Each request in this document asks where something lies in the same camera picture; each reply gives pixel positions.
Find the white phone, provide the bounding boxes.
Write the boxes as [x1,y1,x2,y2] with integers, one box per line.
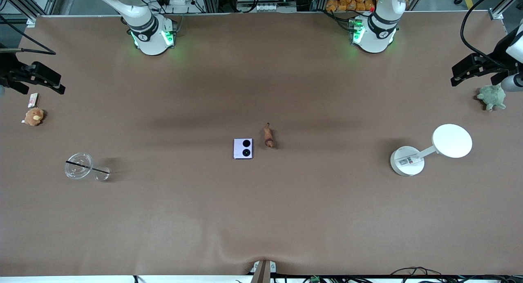
[233,138,253,159]

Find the brown lion statue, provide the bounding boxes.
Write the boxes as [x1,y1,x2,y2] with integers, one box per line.
[264,123,277,149]

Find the green turtle plush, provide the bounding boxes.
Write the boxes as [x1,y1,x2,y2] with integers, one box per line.
[476,84,507,112]

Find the brown hamster plush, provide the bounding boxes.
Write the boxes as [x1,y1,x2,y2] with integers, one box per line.
[21,108,45,126]

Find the white round desk lamp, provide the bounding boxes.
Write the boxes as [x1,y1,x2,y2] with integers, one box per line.
[390,124,473,177]

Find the black straw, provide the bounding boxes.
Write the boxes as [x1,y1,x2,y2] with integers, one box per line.
[65,161,110,174]

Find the clear glass cup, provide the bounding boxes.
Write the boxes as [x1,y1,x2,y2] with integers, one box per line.
[65,153,111,182]

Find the orange plush toy pile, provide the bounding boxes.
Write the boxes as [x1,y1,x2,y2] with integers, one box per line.
[326,0,375,12]

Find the white long socket bar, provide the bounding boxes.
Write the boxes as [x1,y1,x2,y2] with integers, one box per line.
[237,3,297,13]

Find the brown table cover sheet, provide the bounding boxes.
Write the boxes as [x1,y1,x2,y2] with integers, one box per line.
[0,11,523,277]

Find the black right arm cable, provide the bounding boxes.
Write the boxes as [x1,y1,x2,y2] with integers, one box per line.
[0,15,56,55]

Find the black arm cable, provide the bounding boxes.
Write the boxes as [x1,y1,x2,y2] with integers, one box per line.
[0,15,56,55]
[460,0,516,67]

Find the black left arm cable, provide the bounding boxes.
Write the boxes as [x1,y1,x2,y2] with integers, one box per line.
[460,0,516,67]

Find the black cable bundle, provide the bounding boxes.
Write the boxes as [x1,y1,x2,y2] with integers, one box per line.
[388,267,523,283]

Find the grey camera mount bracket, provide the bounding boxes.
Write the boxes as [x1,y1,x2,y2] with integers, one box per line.
[250,259,277,283]

